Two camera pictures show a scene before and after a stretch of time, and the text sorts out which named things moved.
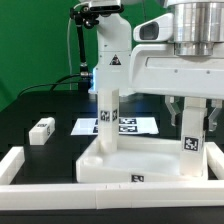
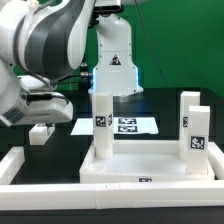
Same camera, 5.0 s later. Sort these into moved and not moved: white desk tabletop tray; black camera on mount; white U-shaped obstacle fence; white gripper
Moved: white gripper; white desk tabletop tray
Not moved: black camera on mount; white U-shaped obstacle fence
